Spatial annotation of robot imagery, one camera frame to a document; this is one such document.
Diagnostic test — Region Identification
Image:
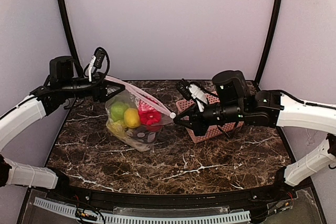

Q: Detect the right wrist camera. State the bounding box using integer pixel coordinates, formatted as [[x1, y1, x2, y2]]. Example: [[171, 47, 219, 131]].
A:
[[175, 79, 213, 112]]

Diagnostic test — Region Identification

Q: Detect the black frame post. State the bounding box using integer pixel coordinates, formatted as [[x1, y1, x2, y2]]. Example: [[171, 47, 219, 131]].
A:
[[57, 0, 79, 62], [254, 0, 282, 84]]

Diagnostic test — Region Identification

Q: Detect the pink perforated plastic basket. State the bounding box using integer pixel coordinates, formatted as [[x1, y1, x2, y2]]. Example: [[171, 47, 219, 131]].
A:
[[175, 99, 244, 143]]

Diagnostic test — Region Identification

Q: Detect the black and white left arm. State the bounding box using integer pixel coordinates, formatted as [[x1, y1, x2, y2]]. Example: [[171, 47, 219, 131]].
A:
[[1, 56, 125, 189]]

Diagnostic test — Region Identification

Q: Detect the clear zip top bag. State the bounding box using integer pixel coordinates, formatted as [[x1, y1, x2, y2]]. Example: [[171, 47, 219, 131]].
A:
[[105, 76, 176, 152]]

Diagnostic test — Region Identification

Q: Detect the black left frame post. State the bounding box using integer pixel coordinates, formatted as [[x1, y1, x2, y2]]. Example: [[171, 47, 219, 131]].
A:
[[57, 0, 79, 62]]

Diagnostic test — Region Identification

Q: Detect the green toy chayote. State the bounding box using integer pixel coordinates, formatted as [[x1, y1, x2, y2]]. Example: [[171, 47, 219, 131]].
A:
[[109, 101, 130, 122]]

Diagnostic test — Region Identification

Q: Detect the yellow toy lemon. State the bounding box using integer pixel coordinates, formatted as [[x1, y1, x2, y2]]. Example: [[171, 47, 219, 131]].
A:
[[124, 108, 141, 129]]

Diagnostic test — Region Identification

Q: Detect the black curved front rail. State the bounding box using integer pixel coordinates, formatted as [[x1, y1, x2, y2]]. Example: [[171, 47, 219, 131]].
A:
[[23, 174, 316, 216]]

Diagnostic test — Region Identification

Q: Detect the white slotted cable duct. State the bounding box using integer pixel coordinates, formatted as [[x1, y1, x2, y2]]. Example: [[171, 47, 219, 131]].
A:
[[34, 197, 251, 223]]

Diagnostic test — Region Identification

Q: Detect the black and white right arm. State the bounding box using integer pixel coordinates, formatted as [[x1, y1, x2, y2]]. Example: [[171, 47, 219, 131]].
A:
[[173, 70, 335, 187]]

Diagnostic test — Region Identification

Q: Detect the black right frame post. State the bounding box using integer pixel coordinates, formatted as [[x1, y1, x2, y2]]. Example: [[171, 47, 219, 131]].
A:
[[254, 0, 282, 84]]

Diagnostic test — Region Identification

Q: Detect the red toy bell pepper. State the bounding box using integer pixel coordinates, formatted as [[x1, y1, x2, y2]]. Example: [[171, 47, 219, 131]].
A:
[[138, 100, 162, 125]]

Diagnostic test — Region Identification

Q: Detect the yellow toy napa cabbage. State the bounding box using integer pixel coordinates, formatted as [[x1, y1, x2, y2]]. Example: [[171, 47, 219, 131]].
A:
[[106, 120, 128, 138]]

